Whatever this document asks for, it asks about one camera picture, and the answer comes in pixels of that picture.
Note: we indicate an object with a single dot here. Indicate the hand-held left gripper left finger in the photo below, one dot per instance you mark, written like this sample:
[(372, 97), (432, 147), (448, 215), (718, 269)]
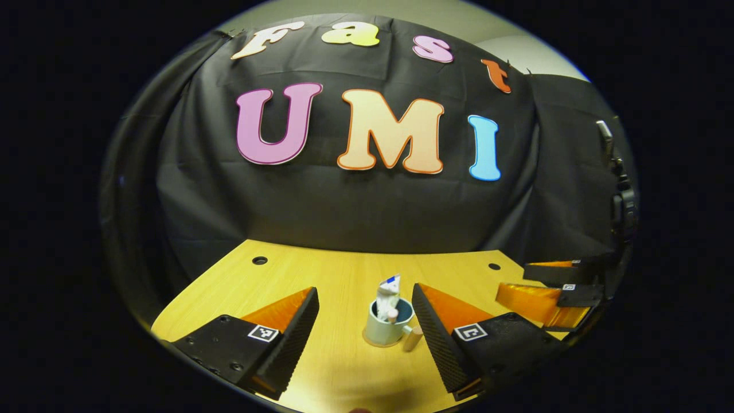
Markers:
[(289, 350)]

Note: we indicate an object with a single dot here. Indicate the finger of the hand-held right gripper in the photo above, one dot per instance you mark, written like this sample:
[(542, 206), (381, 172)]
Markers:
[(527, 298), (556, 274)]

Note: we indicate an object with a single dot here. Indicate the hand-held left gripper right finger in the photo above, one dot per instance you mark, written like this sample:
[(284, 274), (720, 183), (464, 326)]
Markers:
[(438, 344)]

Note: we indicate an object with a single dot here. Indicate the pale pink toothbrush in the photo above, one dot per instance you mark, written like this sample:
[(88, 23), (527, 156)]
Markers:
[(392, 315)]

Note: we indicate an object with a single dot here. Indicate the white toothpaste tube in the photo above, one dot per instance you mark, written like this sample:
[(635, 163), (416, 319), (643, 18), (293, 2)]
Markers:
[(389, 292)]

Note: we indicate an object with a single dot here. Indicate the wooden desktop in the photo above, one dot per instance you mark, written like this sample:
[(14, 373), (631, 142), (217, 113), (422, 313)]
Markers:
[(344, 269)]

